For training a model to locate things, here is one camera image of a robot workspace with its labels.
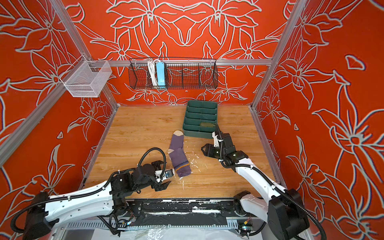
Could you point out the green striped sock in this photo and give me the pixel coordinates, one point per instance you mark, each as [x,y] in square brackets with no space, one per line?
[207,124]

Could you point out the purple striped sock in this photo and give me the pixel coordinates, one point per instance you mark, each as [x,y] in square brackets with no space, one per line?
[177,155]

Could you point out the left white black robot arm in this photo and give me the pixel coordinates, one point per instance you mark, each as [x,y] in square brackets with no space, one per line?
[107,199]

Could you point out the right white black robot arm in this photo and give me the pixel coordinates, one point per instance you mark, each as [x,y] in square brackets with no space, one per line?
[282,210]

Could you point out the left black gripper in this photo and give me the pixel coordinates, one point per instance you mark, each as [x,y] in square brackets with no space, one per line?
[162,185]

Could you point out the light blue box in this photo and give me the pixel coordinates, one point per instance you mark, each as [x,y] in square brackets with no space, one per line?
[160,67]

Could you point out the black wire basket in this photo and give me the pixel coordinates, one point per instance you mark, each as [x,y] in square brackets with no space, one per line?
[179,74]

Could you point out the clear acrylic box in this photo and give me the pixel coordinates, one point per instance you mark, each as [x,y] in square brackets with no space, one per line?
[84,81]

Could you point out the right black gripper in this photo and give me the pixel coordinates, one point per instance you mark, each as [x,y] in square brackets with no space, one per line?
[208,150]

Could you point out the green compartment tray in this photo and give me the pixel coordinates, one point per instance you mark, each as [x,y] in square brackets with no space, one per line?
[197,112]

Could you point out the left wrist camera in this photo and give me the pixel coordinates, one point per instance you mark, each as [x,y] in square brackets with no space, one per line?
[168,174]

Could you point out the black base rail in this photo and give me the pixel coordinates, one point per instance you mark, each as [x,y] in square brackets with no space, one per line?
[222,212]

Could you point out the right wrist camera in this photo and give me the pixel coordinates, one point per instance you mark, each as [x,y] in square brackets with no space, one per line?
[217,139]

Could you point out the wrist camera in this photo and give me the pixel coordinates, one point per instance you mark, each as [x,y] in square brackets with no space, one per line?
[217,139]
[168,174]

